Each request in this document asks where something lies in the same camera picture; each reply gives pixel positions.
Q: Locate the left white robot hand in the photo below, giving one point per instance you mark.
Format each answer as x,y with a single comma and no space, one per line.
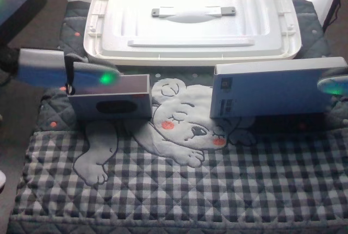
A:
334,81

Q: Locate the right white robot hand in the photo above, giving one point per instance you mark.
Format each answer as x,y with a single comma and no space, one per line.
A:
40,68

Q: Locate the grey rectangular box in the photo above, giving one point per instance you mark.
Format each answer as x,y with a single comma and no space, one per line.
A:
84,107

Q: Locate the large white blue box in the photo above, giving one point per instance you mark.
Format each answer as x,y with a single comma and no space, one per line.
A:
266,92

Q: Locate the white plastic tray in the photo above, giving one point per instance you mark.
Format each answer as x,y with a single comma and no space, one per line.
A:
190,40

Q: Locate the black stand pole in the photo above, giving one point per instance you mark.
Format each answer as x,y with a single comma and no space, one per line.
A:
334,5

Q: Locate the grey bear print quilt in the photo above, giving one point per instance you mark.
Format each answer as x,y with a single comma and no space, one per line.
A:
174,190

